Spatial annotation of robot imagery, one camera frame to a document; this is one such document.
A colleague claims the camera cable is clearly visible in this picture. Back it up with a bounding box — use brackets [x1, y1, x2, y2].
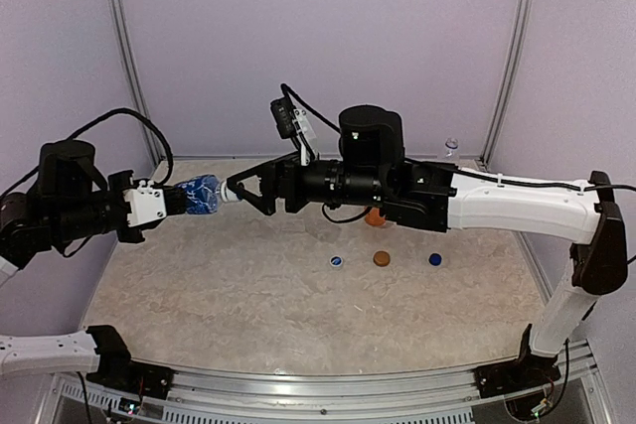
[279, 82, 636, 266]
[0, 106, 175, 259]

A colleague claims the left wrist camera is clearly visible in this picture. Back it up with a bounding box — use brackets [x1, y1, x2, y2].
[123, 180, 188, 227]

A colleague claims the right camera cable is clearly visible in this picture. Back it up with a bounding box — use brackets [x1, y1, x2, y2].
[279, 82, 636, 266]

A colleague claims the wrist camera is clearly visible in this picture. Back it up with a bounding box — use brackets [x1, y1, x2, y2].
[270, 96, 320, 166]
[123, 180, 188, 227]

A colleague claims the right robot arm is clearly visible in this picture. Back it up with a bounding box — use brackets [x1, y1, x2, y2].
[226, 98, 629, 388]

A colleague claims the small blue bottle white cap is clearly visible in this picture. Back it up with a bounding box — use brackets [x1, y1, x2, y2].
[176, 175, 225, 215]

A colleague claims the blue label clear bottle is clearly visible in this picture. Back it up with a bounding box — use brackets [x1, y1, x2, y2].
[442, 137, 460, 164]

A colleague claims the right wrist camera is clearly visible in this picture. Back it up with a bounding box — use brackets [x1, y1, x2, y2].
[270, 96, 320, 166]

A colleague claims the white Pocari Sweat cap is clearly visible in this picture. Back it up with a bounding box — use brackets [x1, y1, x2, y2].
[330, 256, 344, 268]

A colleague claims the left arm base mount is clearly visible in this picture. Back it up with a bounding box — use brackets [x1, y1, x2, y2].
[85, 325, 175, 400]

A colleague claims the aluminium front rail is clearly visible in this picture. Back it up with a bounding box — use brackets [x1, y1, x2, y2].
[47, 339, 612, 424]

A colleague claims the aluminium frame post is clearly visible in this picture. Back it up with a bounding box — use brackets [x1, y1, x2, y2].
[98, 0, 164, 162]
[480, 0, 533, 169]

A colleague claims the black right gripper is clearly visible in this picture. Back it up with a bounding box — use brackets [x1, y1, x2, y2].
[226, 148, 388, 214]

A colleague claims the right aluminium frame post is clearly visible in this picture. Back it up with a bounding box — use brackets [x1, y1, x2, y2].
[480, 0, 533, 169]

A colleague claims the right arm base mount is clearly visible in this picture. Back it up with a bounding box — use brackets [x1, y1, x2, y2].
[473, 325, 561, 398]

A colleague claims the left aluminium frame post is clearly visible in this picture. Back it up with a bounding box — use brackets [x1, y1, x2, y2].
[98, 0, 164, 162]

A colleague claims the orange juice bottle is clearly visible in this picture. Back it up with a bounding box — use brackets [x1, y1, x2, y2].
[365, 208, 387, 227]

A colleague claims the left camera cable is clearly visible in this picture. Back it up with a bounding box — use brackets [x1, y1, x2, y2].
[0, 106, 175, 259]

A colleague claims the brown bottle cap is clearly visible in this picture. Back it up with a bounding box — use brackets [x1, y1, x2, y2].
[373, 250, 391, 267]

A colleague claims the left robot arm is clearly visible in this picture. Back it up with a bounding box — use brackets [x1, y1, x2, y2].
[1, 140, 145, 389]

